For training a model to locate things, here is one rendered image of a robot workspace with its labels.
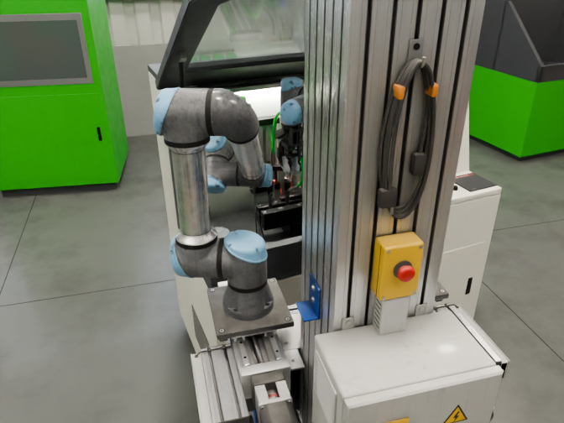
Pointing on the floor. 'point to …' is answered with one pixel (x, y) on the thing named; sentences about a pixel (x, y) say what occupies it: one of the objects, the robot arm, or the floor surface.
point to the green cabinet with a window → (59, 99)
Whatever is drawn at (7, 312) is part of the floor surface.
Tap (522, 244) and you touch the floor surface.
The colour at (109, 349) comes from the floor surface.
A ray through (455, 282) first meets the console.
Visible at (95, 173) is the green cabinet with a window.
